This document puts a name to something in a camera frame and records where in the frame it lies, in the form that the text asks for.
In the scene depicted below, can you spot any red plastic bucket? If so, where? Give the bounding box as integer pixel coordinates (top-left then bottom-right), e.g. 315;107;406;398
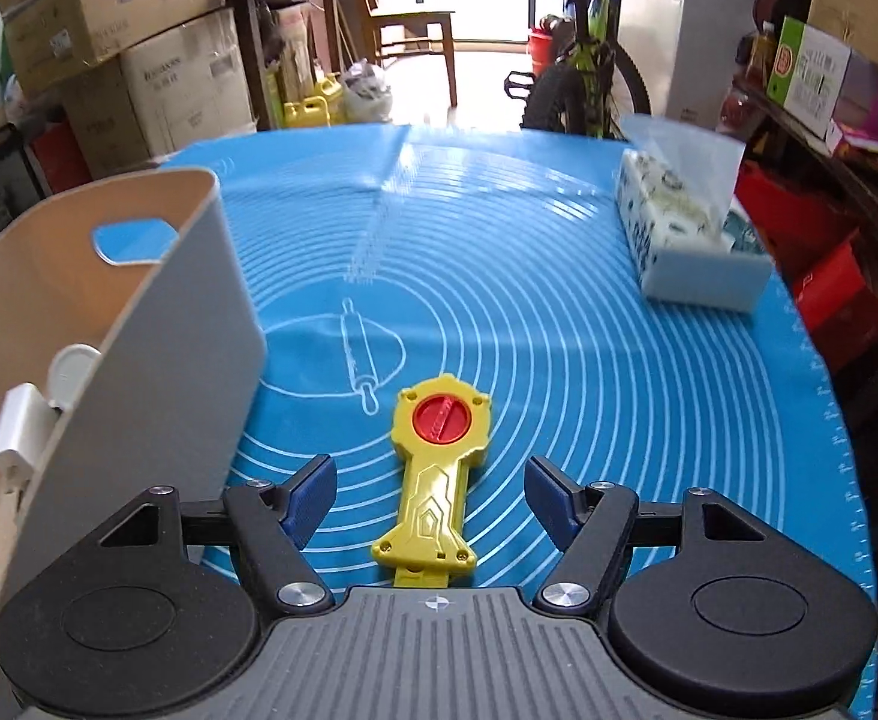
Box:
529;28;561;80

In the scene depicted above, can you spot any green and black bicycle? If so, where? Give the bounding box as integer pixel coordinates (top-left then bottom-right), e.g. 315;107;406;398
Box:
505;0;654;140

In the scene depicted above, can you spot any wooden chair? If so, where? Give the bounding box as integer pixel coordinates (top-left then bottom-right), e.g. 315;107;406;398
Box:
344;0;459;110

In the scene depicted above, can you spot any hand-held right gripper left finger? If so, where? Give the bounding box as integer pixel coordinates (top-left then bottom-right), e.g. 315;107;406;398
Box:
101;454;339;610

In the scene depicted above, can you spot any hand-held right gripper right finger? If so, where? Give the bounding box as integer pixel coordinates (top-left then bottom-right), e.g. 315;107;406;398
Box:
525;455;767;613

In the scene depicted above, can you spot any printed tissue pack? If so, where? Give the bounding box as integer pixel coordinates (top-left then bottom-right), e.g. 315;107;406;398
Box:
615;114;774;313

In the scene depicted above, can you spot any dark wooden shelf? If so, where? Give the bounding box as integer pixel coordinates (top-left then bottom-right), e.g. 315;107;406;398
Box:
724;52;878;406

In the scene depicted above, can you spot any red and white box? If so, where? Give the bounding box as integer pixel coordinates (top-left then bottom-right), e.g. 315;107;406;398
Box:
31;124;94;194

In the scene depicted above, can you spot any blue silicone mat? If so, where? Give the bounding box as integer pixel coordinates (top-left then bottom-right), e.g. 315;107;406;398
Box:
150;124;878;720

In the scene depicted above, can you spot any yellow plastic jug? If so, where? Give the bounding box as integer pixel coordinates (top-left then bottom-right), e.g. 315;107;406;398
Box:
283;75;345;130

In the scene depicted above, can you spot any film-wrapped cardboard box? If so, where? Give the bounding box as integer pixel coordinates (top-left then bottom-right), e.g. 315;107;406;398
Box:
64;11;257;175

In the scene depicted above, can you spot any white chest freezer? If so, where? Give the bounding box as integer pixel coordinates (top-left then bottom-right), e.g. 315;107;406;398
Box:
619;0;767;130

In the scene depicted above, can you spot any large printed cardboard box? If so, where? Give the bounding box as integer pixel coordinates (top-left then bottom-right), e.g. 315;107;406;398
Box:
0;0;224;92

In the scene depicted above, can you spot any clear plastic bag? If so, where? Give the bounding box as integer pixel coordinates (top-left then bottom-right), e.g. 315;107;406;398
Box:
341;60;395;125

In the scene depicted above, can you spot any green and white box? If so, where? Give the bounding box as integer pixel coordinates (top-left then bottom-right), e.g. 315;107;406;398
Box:
767;15;854;139

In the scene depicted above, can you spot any beige plastic bin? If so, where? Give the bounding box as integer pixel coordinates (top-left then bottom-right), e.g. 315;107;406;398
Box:
0;169;270;720

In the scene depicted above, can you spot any white charger plug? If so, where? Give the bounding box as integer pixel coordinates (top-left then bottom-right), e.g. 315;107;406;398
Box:
0;382;62;493

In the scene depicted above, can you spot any yellow toy launcher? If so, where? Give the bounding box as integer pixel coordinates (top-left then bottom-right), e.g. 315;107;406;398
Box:
370;373;497;589

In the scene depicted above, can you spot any white round cap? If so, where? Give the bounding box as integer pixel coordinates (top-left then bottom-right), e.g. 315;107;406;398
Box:
47;343;103;412

